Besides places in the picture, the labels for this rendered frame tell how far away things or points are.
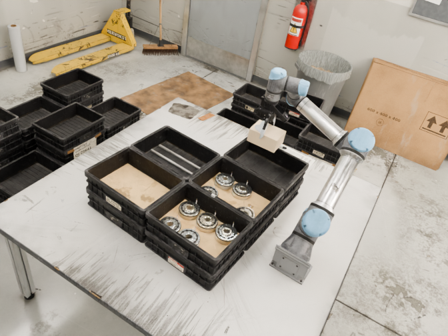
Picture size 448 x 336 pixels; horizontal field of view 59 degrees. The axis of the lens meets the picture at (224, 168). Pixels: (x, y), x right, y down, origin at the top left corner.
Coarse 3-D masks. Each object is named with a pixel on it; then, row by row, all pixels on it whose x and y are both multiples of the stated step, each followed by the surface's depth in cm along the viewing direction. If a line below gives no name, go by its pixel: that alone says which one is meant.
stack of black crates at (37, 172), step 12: (24, 156) 273; (36, 156) 282; (0, 168) 261; (12, 168) 269; (24, 168) 278; (36, 168) 281; (48, 168) 282; (0, 180) 264; (12, 180) 268; (24, 180) 270; (36, 180) 272; (0, 192) 253; (12, 192) 260
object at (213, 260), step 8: (184, 184) 192; (192, 184) 193; (176, 192) 188; (200, 192) 190; (216, 200) 187; (152, 208) 177; (232, 208) 184; (152, 216) 173; (240, 216) 182; (160, 224) 170; (168, 232) 170; (176, 232) 168; (184, 240) 165; (192, 248) 165; (200, 248) 163; (208, 256) 161; (224, 256) 165
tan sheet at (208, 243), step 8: (184, 200) 198; (176, 208) 193; (176, 216) 189; (184, 224) 186; (192, 224) 186; (200, 232) 183; (200, 240) 180; (208, 240) 180; (216, 240) 181; (208, 248) 177; (216, 248) 177; (224, 248) 178; (216, 256) 174
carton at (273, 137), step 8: (272, 128) 208; (248, 136) 207; (256, 136) 205; (264, 136) 202; (272, 136) 202; (280, 136) 203; (256, 144) 207; (264, 144) 204; (272, 144) 202; (280, 144) 209
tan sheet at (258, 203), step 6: (210, 180) 213; (216, 186) 210; (222, 192) 207; (228, 192) 208; (252, 192) 210; (222, 198) 203; (228, 198) 204; (234, 198) 205; (252, 198) 207; (258, 198) 207; (264, 198) 208; (234, 204) 201; (240, 204) 202; (246, 204) 202; (252, 204) 203; (258, 204) 204; (264, 204) 205; (258, 210) 200
